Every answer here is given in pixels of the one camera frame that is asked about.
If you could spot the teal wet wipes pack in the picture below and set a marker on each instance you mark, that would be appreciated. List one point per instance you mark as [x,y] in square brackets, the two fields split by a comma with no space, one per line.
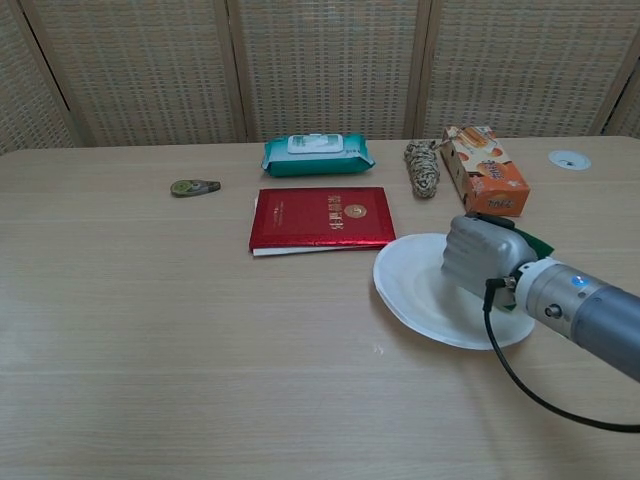
[317,155]

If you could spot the yellow green sponge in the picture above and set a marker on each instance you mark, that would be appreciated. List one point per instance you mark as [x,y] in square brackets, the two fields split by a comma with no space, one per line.
[536,243]

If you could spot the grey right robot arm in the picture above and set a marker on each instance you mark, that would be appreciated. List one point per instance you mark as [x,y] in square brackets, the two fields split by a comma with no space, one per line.
[575,305]

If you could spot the white paper plate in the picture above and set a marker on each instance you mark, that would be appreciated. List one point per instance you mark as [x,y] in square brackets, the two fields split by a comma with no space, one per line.
[420,292]

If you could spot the green correction tape dispenser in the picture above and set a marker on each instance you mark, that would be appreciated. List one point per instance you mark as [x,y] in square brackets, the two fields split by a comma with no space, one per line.
[194,187]

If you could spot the orange snack box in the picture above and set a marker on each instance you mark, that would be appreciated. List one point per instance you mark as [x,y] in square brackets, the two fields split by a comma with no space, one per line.
[485,171]

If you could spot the red certificate booklet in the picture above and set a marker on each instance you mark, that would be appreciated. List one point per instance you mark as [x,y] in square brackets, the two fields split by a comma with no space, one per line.
[322,216]

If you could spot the woven folding screen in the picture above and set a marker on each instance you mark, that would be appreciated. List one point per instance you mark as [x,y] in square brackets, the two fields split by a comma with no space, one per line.
[320,70]

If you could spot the white round table grommet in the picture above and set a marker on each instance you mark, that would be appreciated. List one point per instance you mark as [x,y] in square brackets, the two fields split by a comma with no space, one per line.
[569,159]

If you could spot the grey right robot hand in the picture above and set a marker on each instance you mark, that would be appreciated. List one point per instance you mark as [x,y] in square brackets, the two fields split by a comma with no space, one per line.
[480,255]

